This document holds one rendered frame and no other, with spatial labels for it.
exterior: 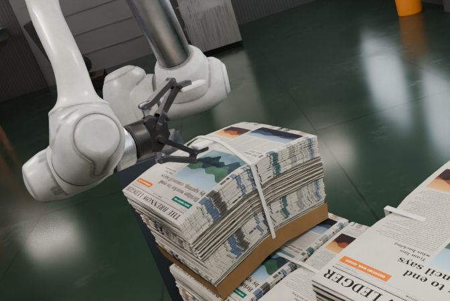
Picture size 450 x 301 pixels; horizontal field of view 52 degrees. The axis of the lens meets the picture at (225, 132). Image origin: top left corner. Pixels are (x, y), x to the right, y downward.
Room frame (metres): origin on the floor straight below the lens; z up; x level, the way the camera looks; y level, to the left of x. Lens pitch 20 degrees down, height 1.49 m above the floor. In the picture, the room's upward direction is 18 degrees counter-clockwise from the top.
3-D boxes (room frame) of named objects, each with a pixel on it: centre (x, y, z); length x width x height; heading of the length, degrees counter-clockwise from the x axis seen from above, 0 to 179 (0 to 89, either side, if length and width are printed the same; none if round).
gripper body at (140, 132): (0.94, 0.16, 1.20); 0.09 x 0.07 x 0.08; 120
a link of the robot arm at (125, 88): (1.43, 0.24, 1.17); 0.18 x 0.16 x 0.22; 82
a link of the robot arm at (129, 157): (0.90, 0.22, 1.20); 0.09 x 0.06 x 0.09; 30
